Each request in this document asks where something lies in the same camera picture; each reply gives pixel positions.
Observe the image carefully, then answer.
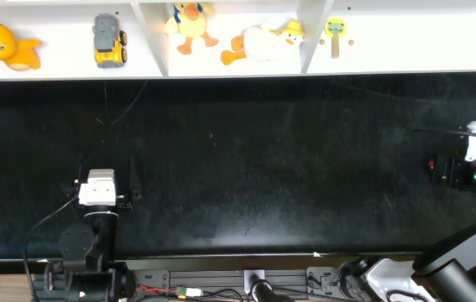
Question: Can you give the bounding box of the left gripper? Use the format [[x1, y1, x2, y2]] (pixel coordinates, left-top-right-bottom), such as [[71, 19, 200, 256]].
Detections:
[[115, 155, 144, 211]]

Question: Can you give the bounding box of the yellow rattle drum toy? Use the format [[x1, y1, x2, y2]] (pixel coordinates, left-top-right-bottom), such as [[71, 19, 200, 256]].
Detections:
[[318, 17, 355, 60]]

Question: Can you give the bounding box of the grey and yellow toy truck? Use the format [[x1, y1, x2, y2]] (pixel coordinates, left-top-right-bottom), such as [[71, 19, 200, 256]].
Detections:
[[92, 13, 128, 70]]

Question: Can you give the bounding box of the yellow rubber duck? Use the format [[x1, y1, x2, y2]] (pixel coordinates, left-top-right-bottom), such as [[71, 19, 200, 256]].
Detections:
[[0, 22, 43, 72]]

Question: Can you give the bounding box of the white plush duck yellow hat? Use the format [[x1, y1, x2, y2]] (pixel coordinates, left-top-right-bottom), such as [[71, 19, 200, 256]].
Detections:
[[220, 18, 306, 66]]

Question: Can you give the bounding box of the white shelf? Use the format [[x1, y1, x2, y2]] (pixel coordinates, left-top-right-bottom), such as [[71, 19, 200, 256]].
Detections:
[[0, 0, 476, 82]]

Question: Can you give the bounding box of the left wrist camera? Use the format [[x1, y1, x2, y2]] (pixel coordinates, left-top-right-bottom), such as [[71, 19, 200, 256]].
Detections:
[[78, 168, 118, 207]]

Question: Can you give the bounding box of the black cable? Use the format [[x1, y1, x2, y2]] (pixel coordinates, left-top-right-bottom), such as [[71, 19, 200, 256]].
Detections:
[[412, 127, 476, 148], [23, 195, 80, 302]]

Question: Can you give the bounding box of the mounting rail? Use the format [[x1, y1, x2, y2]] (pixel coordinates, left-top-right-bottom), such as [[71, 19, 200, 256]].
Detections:
[[30, 266, 364, 302]]

